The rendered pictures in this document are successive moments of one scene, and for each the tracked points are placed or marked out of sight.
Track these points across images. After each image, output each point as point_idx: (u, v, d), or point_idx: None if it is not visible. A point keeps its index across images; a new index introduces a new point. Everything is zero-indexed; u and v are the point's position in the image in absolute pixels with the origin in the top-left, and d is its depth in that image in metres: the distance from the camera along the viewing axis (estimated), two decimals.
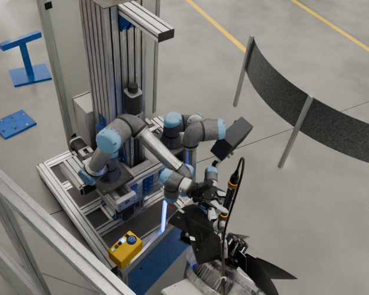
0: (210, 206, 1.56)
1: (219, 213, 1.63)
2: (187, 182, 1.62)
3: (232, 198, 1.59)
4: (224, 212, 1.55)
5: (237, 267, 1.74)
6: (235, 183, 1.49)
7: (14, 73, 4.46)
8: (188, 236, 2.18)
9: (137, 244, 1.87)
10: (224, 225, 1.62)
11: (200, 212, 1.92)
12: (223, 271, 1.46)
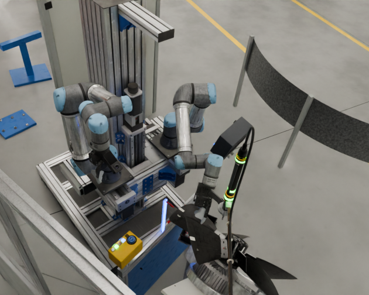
0: (96, 174, 1.56)
1: (225, 193, 1.52)
2: (105, 147, 1.48)
3: None
4: (96, 181, 1.61)
5: (237, 267, 1.74)
6: (243, 158, 1.38)
7: (14, 73, 4.46)
8: (188, 236, 2.18)
9: (137, 244, 1.87)
10: (231, 206, 1.51)
11: None
12: (230, 253, 1.35)
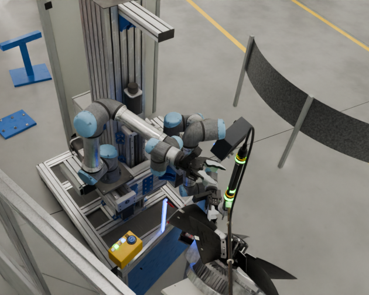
0: (197, 175, 1.47)
1: (225, 193, 1.52)
2: (174, 151, 1.53)
3: (222, 167, 1.51)
4: (211, 184, 1.46)
5: (224, 261, 1.71)
6: (243, 158, 1.38)
7: (14, 73, 4.46)
8: (188, 236, 2.18)
9: (137, 244, 1.87)
10: (231, 206, 1.51)
11: (241, 236, 2.03)
12: (230, 253, 1.35)
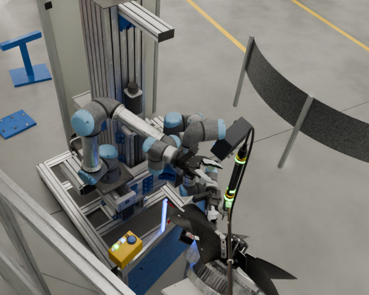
0: (194, 174, 1.47)
1: (225, 193, 1.52)
2: (171, 150, 1.53)
3: (219, 165, 1.51)
4: (208, 182, 1.46)
5: (224, 261, 1.71)
6: (243, 158, 1.38)
7: (14, 73, 4.46)
8: (188, 236, 2.18)
9: (137, 244, 1.87)
10: (231, 206, 1.51)
11: (241, 236, 2.03)
12: (230, 253, 1.35)
